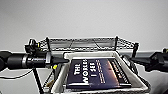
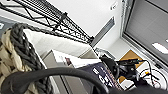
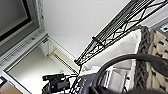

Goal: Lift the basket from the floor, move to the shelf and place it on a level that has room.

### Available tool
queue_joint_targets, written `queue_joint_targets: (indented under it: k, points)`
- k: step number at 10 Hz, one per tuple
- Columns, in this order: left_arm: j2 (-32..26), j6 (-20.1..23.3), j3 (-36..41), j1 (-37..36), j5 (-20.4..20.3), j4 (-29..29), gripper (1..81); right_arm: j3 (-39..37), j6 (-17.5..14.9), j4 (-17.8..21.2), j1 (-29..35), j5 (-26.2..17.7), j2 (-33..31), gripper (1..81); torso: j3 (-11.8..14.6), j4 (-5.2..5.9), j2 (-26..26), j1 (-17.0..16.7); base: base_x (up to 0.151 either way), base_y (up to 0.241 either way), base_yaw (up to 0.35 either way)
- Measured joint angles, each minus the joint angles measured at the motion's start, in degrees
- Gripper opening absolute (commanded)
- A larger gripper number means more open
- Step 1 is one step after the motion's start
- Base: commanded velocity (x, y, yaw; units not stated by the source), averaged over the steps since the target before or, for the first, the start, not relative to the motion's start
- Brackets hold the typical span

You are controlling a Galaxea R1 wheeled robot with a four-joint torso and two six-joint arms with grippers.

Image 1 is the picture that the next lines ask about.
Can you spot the pale woven basket dark spots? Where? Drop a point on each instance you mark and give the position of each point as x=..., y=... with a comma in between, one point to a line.
x=60, y=80

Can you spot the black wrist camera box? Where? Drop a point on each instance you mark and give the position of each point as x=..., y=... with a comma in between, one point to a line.
x=32, y=46

